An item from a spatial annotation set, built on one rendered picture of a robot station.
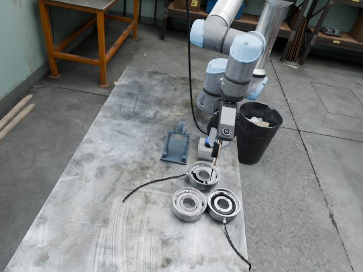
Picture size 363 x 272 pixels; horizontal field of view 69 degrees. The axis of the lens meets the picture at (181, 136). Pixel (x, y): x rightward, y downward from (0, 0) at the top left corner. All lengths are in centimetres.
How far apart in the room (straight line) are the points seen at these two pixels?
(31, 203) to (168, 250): 129
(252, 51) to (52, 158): 175
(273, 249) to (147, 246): 121
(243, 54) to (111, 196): 57
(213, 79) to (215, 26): 40
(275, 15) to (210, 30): 36
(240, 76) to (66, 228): 62
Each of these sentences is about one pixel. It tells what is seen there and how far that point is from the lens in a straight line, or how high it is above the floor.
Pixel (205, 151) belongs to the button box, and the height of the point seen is 84.
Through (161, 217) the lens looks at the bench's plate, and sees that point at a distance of 83.
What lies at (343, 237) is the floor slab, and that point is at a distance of 220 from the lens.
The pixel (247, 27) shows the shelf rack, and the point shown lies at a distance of 418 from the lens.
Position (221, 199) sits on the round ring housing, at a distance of 88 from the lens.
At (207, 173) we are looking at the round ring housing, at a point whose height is 82.
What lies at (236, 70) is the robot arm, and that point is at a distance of 72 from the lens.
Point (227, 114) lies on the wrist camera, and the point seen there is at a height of 108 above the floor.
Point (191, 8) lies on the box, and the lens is 417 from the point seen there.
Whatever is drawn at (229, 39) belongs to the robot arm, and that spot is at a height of 125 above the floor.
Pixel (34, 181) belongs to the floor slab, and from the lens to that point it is 204.
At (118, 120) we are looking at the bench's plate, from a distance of 114.
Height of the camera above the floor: 150
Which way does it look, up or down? 40 degrees down
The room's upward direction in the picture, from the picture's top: 11 degrees clockwise
